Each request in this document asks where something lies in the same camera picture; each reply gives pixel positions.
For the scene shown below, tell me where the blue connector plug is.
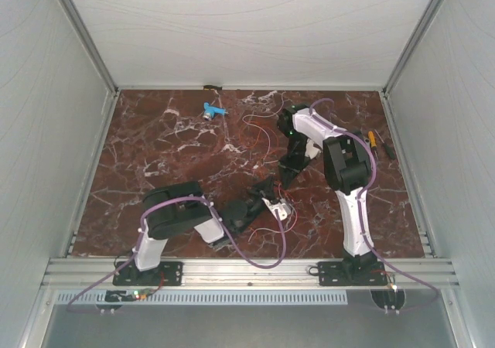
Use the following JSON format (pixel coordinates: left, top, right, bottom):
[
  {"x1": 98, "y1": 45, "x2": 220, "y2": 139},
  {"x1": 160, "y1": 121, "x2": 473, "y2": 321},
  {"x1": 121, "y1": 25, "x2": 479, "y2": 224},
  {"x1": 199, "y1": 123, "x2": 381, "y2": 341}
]
[{"x1": 203, "y1": 102, "x2": 228, "y2": 121}]

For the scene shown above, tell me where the white wire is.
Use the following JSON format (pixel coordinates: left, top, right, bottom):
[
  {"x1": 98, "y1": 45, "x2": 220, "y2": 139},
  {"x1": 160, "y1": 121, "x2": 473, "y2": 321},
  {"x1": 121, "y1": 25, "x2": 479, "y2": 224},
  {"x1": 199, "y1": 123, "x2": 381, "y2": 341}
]
[{"x1": 241, "y1": 90, "x2": 299, "y2": 244}]

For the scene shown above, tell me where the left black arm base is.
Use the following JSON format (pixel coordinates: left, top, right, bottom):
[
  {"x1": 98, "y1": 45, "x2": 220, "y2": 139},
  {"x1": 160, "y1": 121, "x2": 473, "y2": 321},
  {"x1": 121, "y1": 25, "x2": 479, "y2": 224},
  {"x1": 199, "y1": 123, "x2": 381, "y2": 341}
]
[{"x1": 112, "y1": 261, "x2": 183, "y2": 287}]

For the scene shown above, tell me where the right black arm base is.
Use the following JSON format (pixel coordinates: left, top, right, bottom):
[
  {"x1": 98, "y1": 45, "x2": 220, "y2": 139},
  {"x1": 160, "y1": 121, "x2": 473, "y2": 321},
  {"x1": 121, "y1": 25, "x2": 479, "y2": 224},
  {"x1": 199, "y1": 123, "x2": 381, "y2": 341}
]
[{"x1": 316, "y1": 261, "x2": 388, "y2": 287}]

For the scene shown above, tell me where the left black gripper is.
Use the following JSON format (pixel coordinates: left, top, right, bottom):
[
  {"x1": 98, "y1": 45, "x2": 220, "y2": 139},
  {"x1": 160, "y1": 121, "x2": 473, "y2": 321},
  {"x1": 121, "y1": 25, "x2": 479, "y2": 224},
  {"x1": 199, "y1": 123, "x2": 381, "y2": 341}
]
[{"x1": 237, "y1": 176, "x2": 278, "y2": 235}]

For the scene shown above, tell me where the aluminium front rail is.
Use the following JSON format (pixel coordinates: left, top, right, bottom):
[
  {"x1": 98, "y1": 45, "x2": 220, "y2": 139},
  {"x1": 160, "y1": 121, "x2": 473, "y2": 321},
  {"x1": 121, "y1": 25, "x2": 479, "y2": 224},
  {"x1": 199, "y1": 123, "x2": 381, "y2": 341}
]
[{"x1": 41, "y1": 258, "x2": 459, "y2": 289}]

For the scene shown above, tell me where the black yellow edge clip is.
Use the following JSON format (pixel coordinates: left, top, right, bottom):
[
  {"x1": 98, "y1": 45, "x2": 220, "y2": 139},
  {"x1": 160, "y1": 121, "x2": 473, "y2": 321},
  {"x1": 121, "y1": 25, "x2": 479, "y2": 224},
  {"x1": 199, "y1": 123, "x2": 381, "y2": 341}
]
[{"x1": 203, "y1": 84, "x2": 223, "y2": 91}]

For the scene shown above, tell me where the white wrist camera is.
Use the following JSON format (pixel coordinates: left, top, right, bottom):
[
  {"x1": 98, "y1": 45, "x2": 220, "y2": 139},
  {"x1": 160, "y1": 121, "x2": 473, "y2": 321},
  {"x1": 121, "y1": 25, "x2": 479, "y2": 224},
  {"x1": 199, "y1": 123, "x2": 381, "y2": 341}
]
[
  {"x1": 262, "y1": 198, "x2": 292, "y2": 222},
  {"x1": 305, "y1": 139, "x2": 321, "y2": 160}
]

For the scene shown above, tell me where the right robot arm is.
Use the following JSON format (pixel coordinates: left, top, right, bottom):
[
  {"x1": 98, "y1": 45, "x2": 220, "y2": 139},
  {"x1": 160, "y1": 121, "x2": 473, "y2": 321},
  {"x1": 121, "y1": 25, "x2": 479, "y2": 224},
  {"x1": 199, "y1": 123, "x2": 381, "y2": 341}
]
[{"x1": 277, "y1": 104, "x2": 377, "y2": 285}]

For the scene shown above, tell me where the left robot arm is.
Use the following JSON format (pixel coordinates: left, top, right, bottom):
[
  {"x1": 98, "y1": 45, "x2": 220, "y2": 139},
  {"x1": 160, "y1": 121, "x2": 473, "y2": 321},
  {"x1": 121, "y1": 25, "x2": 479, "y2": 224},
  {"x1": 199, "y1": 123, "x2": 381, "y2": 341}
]
[{"x1": 131, "y1": 176, "x2": 275, "y2": 285}]

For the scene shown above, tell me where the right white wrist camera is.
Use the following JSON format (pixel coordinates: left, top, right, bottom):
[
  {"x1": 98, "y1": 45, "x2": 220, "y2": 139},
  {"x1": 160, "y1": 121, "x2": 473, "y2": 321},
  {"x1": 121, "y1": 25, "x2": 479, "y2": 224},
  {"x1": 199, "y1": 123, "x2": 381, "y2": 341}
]
[{"x1": 305, "y1": 139, "x2": 321, "y2": 160}]

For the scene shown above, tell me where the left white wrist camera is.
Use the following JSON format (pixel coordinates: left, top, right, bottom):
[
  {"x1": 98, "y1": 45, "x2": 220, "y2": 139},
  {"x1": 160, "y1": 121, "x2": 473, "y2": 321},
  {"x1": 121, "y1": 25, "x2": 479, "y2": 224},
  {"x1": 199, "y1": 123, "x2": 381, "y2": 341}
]
[{"x1": 262, "y1": 198, "x2": 292, "y2": 222}]

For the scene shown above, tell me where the black handled screwdriver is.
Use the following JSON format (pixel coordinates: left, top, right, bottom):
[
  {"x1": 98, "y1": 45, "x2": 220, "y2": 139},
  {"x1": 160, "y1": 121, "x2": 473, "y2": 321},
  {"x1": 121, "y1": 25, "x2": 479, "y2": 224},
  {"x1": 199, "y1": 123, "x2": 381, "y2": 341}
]
[{"x1": 382, "y1": 142, "x2": 396, "y2": 160}]

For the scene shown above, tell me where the yellow handled screwdriver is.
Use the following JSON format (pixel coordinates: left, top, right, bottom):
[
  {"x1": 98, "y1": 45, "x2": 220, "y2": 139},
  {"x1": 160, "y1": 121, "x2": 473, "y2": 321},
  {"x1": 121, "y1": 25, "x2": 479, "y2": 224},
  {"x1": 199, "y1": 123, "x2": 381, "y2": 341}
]
[{"x1": 368, "y1": 131, "x2": 377, "y2": 148}]

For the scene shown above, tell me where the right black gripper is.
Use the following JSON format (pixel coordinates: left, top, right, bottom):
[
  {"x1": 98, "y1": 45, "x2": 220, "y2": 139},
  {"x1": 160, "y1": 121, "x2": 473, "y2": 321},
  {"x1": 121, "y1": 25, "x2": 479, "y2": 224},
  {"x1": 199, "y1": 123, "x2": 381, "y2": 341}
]
[{"x1": 276, "y1": 130, "x2": 312, "y2": 191}]

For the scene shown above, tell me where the slotted grey cable duct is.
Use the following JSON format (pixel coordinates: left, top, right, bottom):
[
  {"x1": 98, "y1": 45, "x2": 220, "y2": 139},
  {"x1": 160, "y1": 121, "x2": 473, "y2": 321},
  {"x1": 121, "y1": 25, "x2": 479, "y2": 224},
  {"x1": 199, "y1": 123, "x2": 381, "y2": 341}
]
[{"x1": 55, "y1": 289, "x2": 348, "y2": 305}]

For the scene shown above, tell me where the red wire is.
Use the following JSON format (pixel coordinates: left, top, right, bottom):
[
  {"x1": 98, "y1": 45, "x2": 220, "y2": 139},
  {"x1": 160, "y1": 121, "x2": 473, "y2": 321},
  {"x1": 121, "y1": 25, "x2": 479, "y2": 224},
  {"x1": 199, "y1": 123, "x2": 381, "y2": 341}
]
[{"x1": 247, "y1": 183, "x2": 299, "y2": 241}]

